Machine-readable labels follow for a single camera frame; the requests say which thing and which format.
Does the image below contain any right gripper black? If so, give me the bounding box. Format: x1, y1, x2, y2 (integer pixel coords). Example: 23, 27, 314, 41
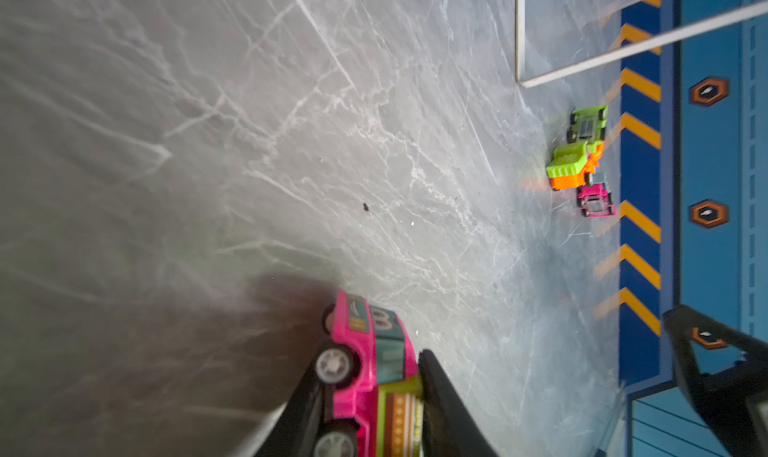
663, 305, 767, 456

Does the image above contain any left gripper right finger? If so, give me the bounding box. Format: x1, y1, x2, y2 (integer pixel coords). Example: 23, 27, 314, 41
418, 349, 497, 457

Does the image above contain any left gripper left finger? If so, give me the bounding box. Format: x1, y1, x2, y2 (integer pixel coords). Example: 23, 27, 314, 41
255, 364, 325, 457

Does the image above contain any pink green toy car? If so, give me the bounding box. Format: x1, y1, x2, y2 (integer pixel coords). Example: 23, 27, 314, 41
311, 290, 424, 456

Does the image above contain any yellow wooden two-tier shelf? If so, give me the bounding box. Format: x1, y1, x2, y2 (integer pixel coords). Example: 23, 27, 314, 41
514, 0, 767, 88

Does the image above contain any pink grey toy truck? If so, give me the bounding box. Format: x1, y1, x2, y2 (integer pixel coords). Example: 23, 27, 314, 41
577, 183, 616, 218

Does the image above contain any green orange toy truck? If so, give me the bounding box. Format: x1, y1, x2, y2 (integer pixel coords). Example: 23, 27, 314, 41
546, 140, 604, 191

